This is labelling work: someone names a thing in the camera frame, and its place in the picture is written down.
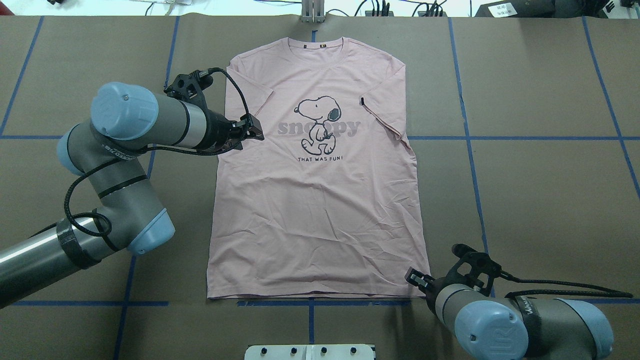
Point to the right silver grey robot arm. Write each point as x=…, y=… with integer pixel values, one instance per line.
x=517, y=327

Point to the pink Snoopy t-shirt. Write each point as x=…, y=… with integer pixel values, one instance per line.
x=327, y=204

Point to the aluminium frame post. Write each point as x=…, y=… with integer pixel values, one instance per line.
x=313, y=11

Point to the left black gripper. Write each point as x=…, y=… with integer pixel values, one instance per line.
x=218, y=131

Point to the blue tape line far right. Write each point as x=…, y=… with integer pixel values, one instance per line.
x=619, y=137

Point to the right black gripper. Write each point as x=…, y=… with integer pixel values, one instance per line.
x=432, y=287

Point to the blue tape line far left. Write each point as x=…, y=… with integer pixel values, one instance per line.
x=19, y=35

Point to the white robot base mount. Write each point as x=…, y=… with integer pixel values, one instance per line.
x=356, y=351

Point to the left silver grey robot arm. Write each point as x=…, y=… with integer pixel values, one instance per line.
x=112, y=204

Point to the blue tape line near base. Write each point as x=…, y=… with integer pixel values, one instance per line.
x=241, y=303

